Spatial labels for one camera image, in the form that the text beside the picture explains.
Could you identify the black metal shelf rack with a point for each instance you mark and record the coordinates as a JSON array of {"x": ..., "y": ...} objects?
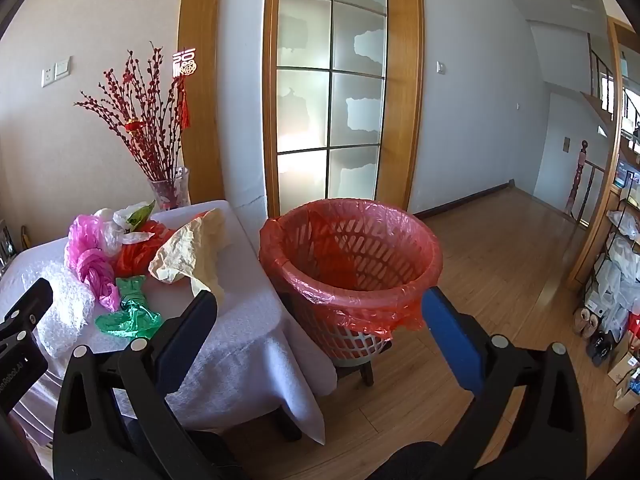
[{"x": 612, "y": 260}]

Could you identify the yellow upright item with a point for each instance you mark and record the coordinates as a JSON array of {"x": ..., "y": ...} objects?
[{"x": 24, "y": 236}]

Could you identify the red berry branches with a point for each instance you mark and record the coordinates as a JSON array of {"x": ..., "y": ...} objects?
[{"x": 145, "y": 130}]

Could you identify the frosted glass door wooden frame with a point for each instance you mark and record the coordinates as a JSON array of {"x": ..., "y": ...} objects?
[{"x": 330, "y": 110}]

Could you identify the small red lantern ornament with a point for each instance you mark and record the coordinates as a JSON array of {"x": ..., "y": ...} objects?
[{"x": 132, "y": 126}]

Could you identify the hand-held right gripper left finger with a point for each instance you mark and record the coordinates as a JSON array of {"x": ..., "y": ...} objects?
[{"x": 186, "y": 330}]

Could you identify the wooden wall trim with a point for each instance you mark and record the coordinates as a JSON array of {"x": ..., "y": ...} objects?
[{"x": 200, "y": 85}]

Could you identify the clear glass vase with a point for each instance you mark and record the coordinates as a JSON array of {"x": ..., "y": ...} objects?
[{"x": 170, "y": 195}]

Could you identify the clear white plastic bag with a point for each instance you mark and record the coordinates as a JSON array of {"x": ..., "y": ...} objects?
[{"x": 65, "y": 310}]

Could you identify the cardboard box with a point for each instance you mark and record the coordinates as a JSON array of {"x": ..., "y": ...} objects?
[{"x": 620, "y": 364}]

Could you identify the red wooden newel post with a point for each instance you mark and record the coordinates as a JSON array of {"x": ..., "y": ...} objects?
[{"x": 579, "y": 180}]

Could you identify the tan boot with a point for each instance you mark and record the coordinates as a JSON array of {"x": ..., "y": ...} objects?
[
  {"x": 581, "y": 321},
  {"x": 597, "y": 324}
]

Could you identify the dark wooden table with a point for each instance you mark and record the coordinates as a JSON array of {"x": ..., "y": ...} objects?
[{"x": 287, "y": 422}]

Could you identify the red plastic basket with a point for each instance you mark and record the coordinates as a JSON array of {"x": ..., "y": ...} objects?
[{"x": 360, "y": 346}]

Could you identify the orange plastic bag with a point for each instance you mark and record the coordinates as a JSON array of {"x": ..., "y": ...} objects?
[{"x": 135, "y": 255}]

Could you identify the glass items beside cabinet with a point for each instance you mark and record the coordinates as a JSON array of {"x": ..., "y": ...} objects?
[{"x": 6, "y": 242}]

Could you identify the dark wooden stool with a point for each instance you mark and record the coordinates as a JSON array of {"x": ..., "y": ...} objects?
[{"x": 367, "y": 375}]

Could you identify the small wall picture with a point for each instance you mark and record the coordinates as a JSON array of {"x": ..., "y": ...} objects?
[{"x": 566, "y": 144}]

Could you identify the white wall light switch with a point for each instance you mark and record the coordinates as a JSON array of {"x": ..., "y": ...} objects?
[{"x": 62, "y": 68}]

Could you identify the wooden doorway frame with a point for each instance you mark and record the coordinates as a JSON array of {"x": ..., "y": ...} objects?
[{"x": 600, "y": 210}]

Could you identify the white wall outlet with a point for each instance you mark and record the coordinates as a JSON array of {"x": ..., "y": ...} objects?
[{"x": 48, "y": 76}]

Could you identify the pink plastic bag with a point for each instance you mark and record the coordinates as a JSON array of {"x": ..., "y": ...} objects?
[{"x": 92, "y": 265}]

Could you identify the cream plastic bag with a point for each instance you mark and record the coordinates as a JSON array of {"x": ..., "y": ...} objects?
[{"x": 185, "y": 250}]

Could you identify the black shoe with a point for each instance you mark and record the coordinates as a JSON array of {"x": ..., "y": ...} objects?
[
  {"x": 596, "y": 347},
  {"x": 609, "y": 352}
]

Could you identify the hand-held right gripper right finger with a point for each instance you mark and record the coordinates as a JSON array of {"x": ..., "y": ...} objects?
[{"x": 450, "y": 340}]

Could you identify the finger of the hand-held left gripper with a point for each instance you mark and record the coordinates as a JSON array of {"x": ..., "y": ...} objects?
[{"x": 27, "y": 305}]

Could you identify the light green plastic bag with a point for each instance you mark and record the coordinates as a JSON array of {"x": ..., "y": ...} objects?
[{"x": 138, "y": 217}]

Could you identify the staircase railing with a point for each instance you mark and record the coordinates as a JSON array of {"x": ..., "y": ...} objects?
[{"x": 600, "y": 80}]

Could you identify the red plastic liner bag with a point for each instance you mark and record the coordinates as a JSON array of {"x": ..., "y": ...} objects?
[{"x": 320, "y": 290}]

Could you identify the dark green plastic bag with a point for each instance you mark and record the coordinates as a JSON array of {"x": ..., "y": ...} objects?
[{"x": 130, "y": 317}]

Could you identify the red tasselled hanging ornament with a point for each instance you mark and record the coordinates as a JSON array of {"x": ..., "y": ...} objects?
[{"x": 185, "y": 65}]

